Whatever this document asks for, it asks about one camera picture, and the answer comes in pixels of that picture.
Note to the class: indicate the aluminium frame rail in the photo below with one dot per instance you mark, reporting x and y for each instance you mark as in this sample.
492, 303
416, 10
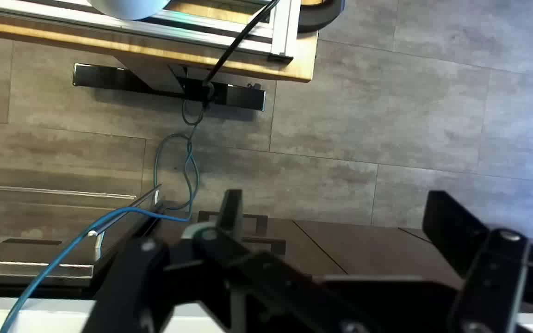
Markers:
229, 38

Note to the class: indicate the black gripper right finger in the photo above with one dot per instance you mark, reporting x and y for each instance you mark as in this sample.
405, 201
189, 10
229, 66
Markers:
494, 278

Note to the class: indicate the black cart base bar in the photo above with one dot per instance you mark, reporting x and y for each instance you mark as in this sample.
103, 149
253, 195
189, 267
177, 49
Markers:
124, 79

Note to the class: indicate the wooden board with rail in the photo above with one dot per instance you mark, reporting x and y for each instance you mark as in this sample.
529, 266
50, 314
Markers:
124, 49

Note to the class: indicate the black round pad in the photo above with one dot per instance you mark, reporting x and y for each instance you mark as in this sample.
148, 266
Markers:
318, 14

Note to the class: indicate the steel dishwasher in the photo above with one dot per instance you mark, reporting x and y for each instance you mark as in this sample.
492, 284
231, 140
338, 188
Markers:
31, 234

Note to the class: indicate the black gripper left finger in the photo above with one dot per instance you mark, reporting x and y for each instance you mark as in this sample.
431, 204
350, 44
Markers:
129, 278

